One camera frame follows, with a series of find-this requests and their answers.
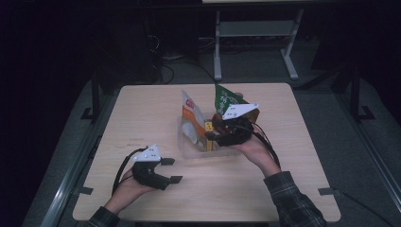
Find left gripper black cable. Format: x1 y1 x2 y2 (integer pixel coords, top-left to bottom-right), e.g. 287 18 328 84
111 146 149 197

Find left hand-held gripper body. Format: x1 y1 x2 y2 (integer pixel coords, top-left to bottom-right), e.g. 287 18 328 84
131 144 171 191

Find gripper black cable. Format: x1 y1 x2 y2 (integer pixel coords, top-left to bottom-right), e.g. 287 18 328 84
111 146 149 197
251 122 282 168

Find person's right hand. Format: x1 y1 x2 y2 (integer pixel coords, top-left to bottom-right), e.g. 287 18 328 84
232 134 282 178

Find white metal stand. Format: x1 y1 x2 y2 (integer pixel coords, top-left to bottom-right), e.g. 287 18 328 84
213 9 305 81

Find black metal stand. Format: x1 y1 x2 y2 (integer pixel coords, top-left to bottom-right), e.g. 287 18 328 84
79 71 102 123
345 65 376 125

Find black cable at bracket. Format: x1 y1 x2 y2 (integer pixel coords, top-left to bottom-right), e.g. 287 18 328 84
340 189 395 227

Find person's left hand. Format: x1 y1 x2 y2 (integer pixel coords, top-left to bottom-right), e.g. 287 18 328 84
103 167 156 216

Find clear plastic container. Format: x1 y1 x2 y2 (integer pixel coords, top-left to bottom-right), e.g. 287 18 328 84
176 111 251 161

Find black floor cables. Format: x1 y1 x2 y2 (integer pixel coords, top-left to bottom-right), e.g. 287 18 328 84
150 33 219 85

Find green and yellow food packet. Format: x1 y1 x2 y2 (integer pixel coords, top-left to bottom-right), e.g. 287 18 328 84
214 83 261 125

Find grey metal rail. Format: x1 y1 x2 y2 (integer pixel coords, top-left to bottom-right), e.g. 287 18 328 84
332 93 401 206
40 93 118 227

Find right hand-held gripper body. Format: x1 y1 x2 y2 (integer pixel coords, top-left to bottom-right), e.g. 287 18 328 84
215 102 260 148

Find small yellow and red packet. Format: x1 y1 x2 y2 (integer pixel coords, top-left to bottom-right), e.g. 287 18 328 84
204 120 215 153

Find grey table edge bracket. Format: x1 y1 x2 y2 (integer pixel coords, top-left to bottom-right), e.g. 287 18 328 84
317 186 343 197
73 186 95 196

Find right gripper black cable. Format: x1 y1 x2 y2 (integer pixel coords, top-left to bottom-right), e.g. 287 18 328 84
251 122 282 168

